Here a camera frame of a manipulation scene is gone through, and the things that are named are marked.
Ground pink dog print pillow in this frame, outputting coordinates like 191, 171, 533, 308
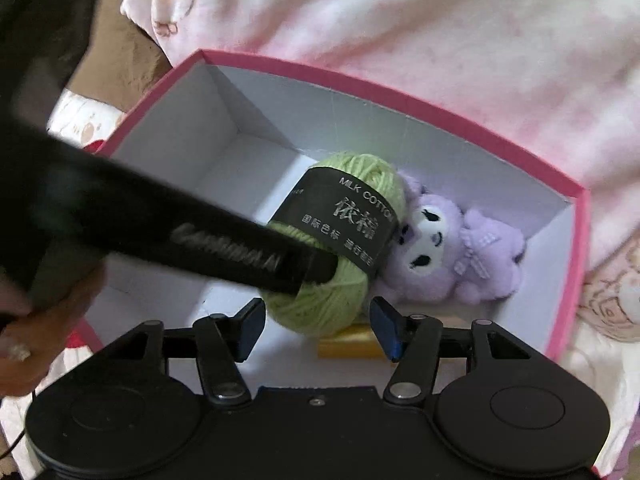
120, 0, 640, 196

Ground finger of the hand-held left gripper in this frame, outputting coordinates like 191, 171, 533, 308
265, 242, 342, 296

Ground foundation bottle with gold cap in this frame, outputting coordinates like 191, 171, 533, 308
318, 324, 388, 359

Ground purple plush toy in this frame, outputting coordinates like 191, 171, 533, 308
375, 172, 528, 306

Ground green yarn ball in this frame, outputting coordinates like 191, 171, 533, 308
262, 151, 408, 336

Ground brown pillow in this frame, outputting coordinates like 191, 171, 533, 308
65, 5, 173, 111

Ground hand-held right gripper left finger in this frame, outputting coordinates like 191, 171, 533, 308
100, 297, 267, 407

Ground person's left hand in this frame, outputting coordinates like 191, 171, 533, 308
0, 260, 108, 401

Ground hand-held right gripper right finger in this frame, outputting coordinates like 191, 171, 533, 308
369, 296, 533, 407

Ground pink cardboard box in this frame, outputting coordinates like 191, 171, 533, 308
75, 49, 587, 376

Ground thin black cable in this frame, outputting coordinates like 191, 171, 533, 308
0, 390, 37, 461

